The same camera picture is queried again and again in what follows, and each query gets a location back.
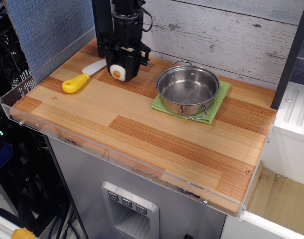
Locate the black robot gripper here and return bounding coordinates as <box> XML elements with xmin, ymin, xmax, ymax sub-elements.
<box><xmin>104</xmin><ymin>13</ymin><xmax>151</xmax><ymax>81</ymax></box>

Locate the plush sushi roll toy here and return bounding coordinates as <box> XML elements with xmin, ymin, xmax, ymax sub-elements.
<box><xmin>109</xmin><ymin>58</ymin><xmax>127</xmax><ymax>81</ymax></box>

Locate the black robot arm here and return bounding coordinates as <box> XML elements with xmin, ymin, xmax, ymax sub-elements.
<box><xmin>92</xmin><ymin>0</ymin><xmax>151</xmax><ymax>81</ymax></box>

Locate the stainless steel pot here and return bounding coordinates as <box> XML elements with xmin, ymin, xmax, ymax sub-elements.
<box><xmin>156</xmin><ymin>60</ymin><xmax>220</xmax><ymax>104</ymax></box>

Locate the blue fabric panel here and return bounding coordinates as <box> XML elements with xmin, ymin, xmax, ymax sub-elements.
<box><xmin>3</xmin><ymin>0</ymin><xmax>95</xmax><ymax>84</ymax></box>

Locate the green cloth mat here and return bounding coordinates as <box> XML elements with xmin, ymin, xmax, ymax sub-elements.
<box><xmin>151</xmin><ymin>80</ymin><xmax>231</xmax><ymax>124</ymax></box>

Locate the clear acrylic table guard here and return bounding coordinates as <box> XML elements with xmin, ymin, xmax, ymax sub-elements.
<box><xmin>0</xmin><ymin>40</ymin><xmax>276</xmax><ymax>219</ymax></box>

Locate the black plastic crate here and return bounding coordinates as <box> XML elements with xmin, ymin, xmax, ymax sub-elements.
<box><xmin>0</xmin><ymin>24</ymin><xmax>31</xmax><ymax>97</ymax></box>

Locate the silver toy fridge dispenser cabinet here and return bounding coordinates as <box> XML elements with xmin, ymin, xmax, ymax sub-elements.
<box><xmin>49</xmin><ymin>138</ymin><xmax>226</xmax><ymax>239</ymax></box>

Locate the white toy sink counter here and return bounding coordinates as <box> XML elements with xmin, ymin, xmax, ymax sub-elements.
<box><xmin>221</xmin><ymin>82</ymin><xmax>304</xmax><ymax>239</ymax></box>

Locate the black vertical post left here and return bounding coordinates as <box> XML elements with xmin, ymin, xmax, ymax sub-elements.
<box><xmin>91</xmin><ymin>0</ymin><xmax>113</xmax><ymax>58</ymax></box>

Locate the black vertical post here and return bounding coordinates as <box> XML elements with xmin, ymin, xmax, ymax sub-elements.
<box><xmin>91</xmin><ymin>0</ymin><xmax>113</xmax><ymax>58</ymax></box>
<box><xmin>270</xmin><ymin>10</ymin><xmax>304</xmax><ymax>110</ymax></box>

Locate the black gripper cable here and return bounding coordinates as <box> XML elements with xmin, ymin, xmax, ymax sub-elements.
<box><xmin>139</xmin><ymin>6</ymin><xmax>153</xmax><ymax>32</ymax></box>

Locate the yellow handled toy knife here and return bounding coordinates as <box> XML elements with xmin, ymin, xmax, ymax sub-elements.
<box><xmin>62</xmin><ymin>59</ymin><xmax>107</xmax><ymax>93</ymax></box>

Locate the black vertical post right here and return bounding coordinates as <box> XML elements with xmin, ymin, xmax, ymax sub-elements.
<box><xmin>270</xmin><ymin>10</ymin><xmax>304</xmax><ymax>110</ymax></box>

